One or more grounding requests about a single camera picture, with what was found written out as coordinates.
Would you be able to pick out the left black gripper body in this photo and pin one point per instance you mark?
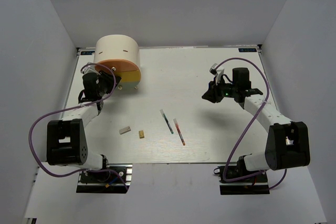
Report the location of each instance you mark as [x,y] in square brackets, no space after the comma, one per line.
[106,83]

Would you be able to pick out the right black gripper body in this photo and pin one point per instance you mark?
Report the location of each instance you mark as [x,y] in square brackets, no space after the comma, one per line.
[228,89]

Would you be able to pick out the orange top drawer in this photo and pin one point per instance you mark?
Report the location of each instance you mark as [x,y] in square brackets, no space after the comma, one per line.
[120,65]

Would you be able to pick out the red pen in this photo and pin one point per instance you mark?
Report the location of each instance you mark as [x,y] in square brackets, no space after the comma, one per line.
[179,131]

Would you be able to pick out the green pen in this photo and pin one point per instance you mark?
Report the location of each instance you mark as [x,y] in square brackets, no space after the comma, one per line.
[166,120]

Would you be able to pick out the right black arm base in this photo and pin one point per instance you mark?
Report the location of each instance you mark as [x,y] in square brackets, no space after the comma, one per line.
[257,185]

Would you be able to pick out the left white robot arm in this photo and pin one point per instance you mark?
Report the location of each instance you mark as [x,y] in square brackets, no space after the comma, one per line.
[66,138]

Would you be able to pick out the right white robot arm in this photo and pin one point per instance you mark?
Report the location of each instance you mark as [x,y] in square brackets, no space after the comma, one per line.
[287,144]

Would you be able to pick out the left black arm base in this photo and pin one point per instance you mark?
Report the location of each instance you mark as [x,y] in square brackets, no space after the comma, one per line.
[116,180]

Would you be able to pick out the cream round drawer organizer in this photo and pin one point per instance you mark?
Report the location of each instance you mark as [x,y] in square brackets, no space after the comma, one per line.
[117,47]

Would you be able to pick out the grey white eraser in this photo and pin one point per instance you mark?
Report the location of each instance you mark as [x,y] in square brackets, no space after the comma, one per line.
[124,130]

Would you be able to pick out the small tan eraser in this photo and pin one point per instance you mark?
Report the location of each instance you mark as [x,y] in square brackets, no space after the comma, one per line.
[141,134]

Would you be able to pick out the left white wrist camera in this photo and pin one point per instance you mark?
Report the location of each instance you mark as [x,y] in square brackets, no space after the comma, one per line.
[90,67]

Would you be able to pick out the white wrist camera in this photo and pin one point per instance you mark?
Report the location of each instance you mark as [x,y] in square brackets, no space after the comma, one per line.
[90,67]
[217,71]

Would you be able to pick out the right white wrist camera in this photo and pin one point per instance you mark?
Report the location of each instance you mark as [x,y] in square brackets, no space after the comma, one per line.
[217,71]

